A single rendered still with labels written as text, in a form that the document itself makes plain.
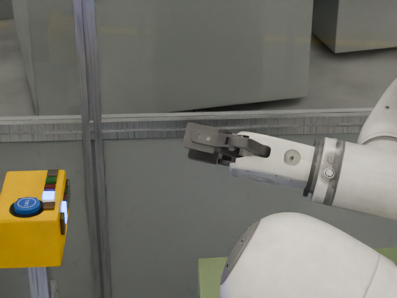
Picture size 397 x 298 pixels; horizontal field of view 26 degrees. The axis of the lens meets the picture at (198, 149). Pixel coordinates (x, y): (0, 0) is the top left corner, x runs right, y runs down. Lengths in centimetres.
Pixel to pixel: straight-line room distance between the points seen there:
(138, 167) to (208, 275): 78
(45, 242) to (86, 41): 52
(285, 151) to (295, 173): 3
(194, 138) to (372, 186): 22
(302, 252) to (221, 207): 122
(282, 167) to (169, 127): 77
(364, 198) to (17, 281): 113
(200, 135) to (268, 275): 40
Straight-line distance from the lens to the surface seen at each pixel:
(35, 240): 136
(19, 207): 136
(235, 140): 102
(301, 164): 105
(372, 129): 114
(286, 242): 69
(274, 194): 190
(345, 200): 107
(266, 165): 105
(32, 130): 181
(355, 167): 106
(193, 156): 114
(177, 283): 201
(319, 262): 69
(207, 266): 110
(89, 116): 180
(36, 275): 149
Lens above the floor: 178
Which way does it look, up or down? 28 degrees down
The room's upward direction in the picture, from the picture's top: straight up
